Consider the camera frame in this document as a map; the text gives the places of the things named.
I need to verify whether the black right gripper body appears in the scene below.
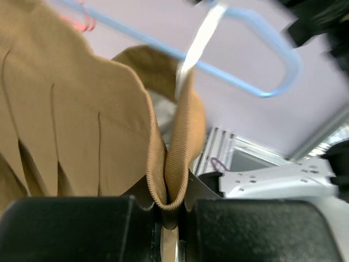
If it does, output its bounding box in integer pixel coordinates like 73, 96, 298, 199
280, 0, 348, 63

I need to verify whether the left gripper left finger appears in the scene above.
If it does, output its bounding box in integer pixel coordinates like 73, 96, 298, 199
1, 178, 161, 262

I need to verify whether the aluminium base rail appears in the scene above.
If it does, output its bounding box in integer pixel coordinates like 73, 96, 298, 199
191, 104, 348, 176

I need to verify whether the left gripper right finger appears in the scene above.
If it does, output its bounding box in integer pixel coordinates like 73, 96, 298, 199
178, 175, 345, 261

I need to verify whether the brown pleated skirt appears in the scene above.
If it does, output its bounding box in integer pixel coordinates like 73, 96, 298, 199
0, 0, 206, 230

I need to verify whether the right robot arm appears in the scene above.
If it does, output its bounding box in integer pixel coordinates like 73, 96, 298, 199
198, 1, 348, 201

